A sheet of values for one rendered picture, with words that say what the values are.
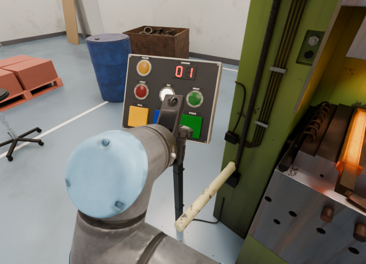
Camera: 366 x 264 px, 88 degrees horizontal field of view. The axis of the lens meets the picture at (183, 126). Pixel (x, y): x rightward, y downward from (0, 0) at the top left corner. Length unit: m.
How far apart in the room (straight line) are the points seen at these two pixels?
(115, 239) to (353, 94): 1.06
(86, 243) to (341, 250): 0.75
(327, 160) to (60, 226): 1.66
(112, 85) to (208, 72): 2.35
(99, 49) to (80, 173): 2.58
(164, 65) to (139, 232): 0.55
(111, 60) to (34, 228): 1.95
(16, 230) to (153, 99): 1.52
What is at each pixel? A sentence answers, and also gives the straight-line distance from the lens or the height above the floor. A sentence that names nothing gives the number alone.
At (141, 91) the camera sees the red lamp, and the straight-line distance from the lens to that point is 0.72.
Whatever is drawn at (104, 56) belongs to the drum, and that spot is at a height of 0.68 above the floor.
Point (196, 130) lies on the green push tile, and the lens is 0.65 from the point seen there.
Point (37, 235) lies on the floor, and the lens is 1.83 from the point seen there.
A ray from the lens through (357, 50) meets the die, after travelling 0.58.
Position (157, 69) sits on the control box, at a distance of 0.71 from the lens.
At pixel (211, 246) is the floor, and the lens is 1.51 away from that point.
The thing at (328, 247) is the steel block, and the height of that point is 0.71.
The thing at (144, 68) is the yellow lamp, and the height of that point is 1.16.
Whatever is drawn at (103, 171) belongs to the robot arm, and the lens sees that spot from 0.22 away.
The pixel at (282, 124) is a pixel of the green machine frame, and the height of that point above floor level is 0.96.
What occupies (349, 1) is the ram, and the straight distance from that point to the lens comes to 0.58.
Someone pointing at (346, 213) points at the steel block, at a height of 0.89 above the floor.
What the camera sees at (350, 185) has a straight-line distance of 0.63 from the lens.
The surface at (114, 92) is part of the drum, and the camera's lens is 2.95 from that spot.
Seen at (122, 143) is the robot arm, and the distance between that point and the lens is 0.22.
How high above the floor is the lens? 1.40
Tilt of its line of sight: 36 degrees down
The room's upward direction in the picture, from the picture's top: straight up
